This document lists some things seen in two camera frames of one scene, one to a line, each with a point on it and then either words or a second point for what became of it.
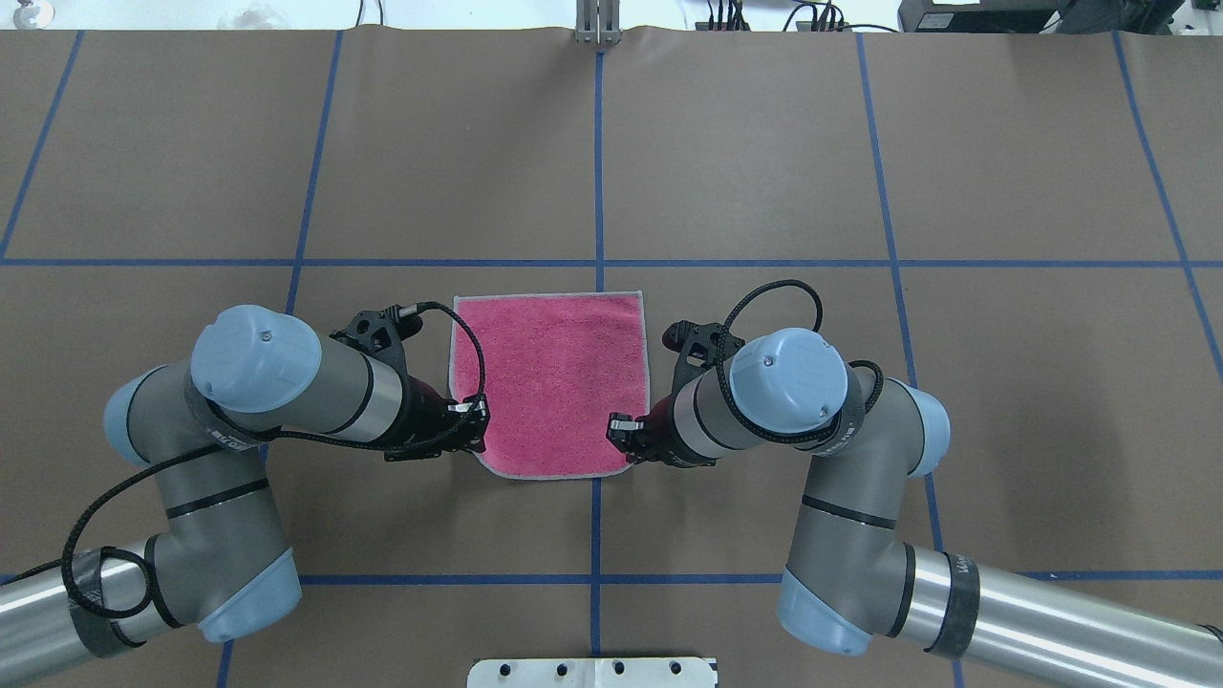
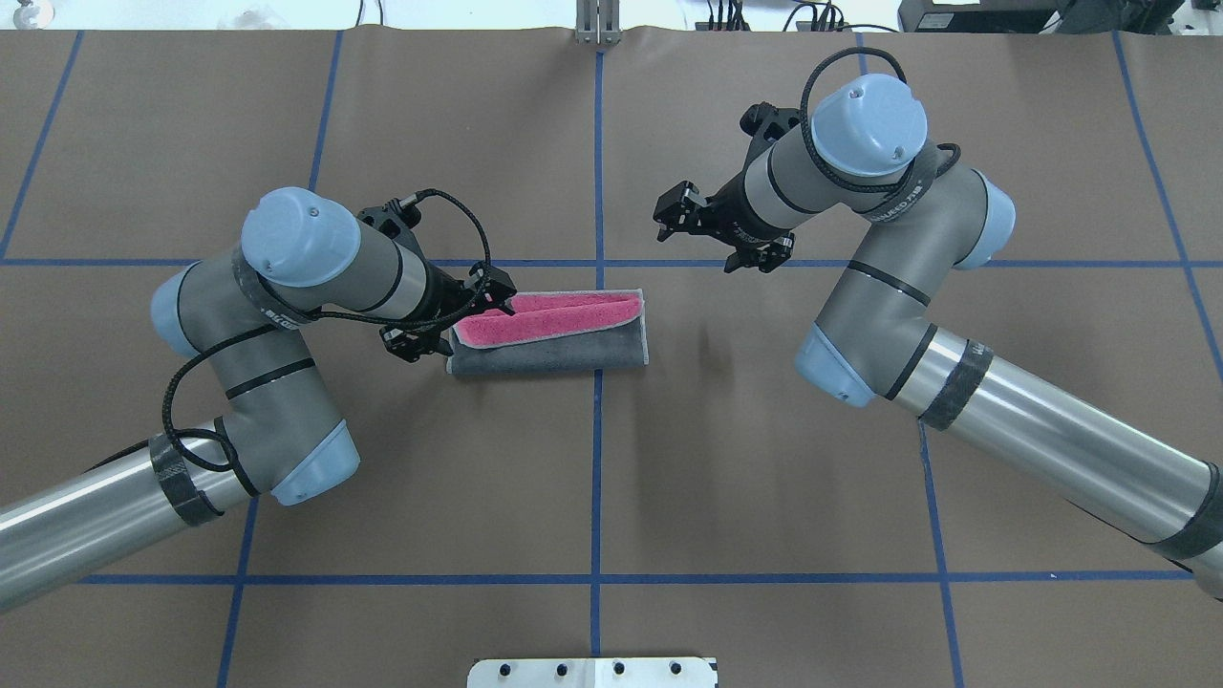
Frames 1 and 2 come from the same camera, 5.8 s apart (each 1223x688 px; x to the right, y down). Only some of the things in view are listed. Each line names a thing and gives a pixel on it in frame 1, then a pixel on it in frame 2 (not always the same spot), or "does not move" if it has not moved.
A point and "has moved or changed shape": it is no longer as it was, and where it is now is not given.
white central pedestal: x=593 y=673 does not move
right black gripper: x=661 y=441 → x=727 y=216
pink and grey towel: x=556 y=367 has moved or changed shape
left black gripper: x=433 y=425 → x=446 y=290
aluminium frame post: x=598 y=22 does not move
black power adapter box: x=988 y=16 does not move
